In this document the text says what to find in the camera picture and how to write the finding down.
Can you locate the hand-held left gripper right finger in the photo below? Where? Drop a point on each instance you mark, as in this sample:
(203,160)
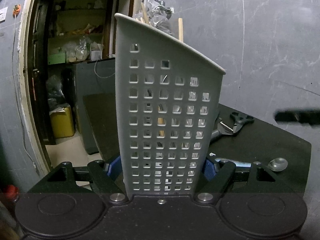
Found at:
(208,171)

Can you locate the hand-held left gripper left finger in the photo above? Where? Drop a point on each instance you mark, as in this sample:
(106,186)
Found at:
(112,167)

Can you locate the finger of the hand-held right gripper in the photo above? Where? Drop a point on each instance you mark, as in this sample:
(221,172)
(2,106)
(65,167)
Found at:
(297,117)

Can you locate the grey perforated utensil basket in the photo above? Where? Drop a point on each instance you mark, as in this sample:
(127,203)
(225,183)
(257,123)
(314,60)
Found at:
(150,130)

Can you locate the yellow jerry can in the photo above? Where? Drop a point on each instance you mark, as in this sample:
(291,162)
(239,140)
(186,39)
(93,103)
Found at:
(62,123)

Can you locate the dark grey cabinet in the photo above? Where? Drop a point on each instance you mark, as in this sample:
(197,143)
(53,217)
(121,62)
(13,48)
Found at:
(95,85)

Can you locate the dark wooden door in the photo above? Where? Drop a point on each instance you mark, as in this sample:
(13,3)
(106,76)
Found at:
(40,80)

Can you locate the small white box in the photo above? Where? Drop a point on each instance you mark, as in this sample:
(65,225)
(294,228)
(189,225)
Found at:
(96,53)

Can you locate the green box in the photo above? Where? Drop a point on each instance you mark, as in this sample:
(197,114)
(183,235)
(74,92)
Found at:
(56,59)

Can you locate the clear plastic bag on shelf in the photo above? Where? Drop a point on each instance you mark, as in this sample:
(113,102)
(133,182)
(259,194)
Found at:
(78,50)

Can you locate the wooden storage shelves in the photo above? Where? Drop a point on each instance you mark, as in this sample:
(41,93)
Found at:
(75,22)

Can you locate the plastic bag of dark contents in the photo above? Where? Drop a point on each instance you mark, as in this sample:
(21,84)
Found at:
(162,23)

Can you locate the orange hanging gadget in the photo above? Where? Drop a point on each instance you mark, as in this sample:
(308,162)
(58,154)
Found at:
(16,9)

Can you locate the white door frame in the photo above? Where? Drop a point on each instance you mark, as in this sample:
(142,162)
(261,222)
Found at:
(23,67)

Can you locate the metal wall tap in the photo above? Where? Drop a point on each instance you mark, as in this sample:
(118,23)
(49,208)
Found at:
(165,8)

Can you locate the white wall switch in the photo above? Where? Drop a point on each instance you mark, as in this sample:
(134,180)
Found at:
(3,15)

